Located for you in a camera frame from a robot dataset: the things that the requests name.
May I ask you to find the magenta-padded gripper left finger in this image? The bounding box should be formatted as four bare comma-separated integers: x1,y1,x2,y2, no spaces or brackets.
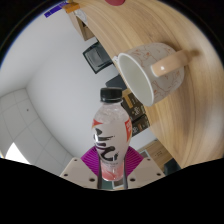
59,147,103,190

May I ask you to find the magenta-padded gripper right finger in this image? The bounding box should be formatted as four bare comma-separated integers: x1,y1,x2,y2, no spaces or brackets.
121,145,166,190

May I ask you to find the clear pink drink bottle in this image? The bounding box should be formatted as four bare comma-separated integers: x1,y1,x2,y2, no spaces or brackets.
91,87,133,183

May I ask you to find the black leather armchair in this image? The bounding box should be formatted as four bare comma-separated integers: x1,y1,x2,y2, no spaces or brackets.
164,157,183,175

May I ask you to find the small dark brown box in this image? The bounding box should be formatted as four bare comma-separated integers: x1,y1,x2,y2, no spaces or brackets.
130,114,151,136

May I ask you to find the dark brown carton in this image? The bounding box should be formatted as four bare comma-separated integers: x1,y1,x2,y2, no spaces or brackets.
120,96,138,121

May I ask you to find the white patterned ceramic mug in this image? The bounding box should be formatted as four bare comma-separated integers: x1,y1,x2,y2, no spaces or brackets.
112,42,201,108

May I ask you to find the black mesh office chair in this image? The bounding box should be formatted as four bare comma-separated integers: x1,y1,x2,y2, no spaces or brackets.
82,41,114,75

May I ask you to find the wooden side desk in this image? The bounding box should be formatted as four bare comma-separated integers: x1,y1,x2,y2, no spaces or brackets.
68,8,99,42

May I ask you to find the orange wooden box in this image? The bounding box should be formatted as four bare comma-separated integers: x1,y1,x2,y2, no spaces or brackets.
63,2,81,14

